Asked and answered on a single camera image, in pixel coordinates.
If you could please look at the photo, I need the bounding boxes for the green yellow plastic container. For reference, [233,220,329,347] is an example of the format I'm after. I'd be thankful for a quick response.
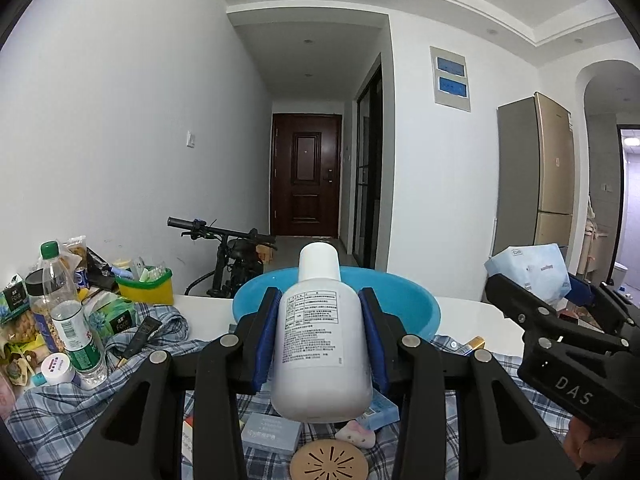
[116,266,174,307]

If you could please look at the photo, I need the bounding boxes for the black bicycle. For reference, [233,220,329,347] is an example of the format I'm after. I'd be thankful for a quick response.
[167,216,277,298]

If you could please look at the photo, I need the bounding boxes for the dark brown entrance door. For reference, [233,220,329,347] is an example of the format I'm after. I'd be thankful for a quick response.
[270,113,343,237]

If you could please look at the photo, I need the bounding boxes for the small white cream jar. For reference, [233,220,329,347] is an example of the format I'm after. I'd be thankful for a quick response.
[41,353,76,386]

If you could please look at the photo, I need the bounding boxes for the black cosmetic tube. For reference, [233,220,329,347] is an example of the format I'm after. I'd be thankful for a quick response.
[118,317,163,359]

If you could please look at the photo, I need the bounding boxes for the nut jar black lid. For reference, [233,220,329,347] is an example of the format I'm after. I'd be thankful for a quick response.
[25,269,66,353]

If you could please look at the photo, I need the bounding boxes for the blue plaid cloth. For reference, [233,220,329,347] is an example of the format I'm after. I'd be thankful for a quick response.
[7,305,566,480]

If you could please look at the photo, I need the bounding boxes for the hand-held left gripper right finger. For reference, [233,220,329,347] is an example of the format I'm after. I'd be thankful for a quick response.
[357,287,581,480]

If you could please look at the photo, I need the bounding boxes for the light blue box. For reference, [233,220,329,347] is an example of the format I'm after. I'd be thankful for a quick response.
[242,412,302,452]

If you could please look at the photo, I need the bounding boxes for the light blue tissue packet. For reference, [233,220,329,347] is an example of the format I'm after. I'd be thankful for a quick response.
[484,243,572,306]

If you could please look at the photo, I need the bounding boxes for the round beige slotted disc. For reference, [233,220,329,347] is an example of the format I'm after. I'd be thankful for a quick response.
[290,439,370,480]

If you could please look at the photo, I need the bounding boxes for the black snack bag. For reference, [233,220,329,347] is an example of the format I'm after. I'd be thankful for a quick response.
[86,247,121,291]

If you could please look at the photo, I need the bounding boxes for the person's right hand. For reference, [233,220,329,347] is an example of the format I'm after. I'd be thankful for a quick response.
[565,417,640,466]

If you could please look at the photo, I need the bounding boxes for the clear pastry snack bag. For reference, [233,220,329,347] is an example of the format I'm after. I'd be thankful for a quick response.
[62,236,88,261]

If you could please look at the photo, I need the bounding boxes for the bright blue small box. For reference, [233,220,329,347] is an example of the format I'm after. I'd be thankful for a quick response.
[357,390,401,431]

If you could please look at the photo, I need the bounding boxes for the gold grey refrigerator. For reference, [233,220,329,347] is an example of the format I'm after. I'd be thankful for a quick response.
[492,91,577,258]

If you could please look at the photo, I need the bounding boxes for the blue plastic basin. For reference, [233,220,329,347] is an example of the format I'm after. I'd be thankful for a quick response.
[232,267,442,343]

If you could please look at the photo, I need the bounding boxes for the white plastic bottle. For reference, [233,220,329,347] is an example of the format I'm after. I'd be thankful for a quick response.
[271,242,374,423]

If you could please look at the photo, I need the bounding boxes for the black framed glass door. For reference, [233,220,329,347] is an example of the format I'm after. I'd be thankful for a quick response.
[351,52,383,271]

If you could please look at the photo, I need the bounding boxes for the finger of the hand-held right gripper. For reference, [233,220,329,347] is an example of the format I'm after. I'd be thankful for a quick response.
[566,272,640,336]
[485,272,629,349]

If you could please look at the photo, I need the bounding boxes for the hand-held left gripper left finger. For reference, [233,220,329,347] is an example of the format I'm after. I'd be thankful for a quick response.
[59,287,281,480]

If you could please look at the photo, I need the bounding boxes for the cluttered rack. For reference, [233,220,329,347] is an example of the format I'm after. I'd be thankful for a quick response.
[582,200,608,281]

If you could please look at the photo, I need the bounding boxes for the grey wall panel blue windows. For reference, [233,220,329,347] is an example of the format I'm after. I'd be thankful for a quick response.
[430,45,473,112]

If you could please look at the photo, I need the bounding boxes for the clear bottle green cap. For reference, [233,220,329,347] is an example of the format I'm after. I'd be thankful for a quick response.
[40,241,109,391]

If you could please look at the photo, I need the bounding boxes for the pink white toy figure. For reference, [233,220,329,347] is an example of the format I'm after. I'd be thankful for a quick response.
[335,420,377,447]

